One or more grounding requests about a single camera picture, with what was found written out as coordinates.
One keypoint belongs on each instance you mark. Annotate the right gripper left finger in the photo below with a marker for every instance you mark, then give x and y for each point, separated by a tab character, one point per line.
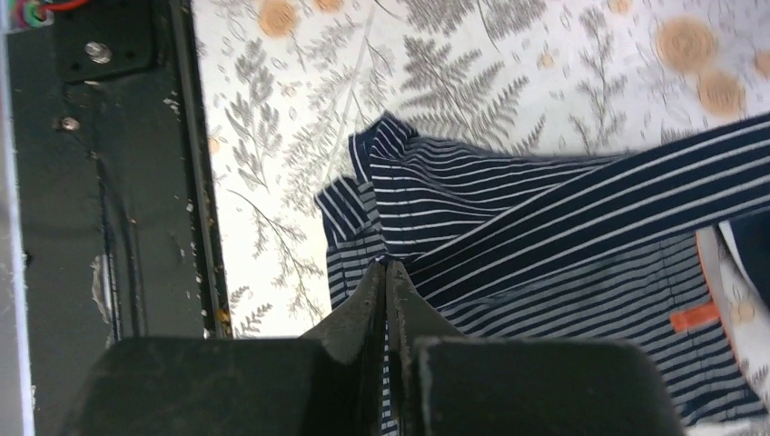
346	394

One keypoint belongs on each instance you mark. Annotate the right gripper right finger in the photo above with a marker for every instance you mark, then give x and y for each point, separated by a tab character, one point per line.
409	318

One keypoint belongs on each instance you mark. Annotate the navy striped underwear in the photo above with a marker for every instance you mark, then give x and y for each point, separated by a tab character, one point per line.
610	246

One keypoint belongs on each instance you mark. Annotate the floral table mat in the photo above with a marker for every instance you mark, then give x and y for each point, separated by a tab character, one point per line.
286	82

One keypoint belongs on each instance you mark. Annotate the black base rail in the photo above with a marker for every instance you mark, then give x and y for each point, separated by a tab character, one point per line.
114	189

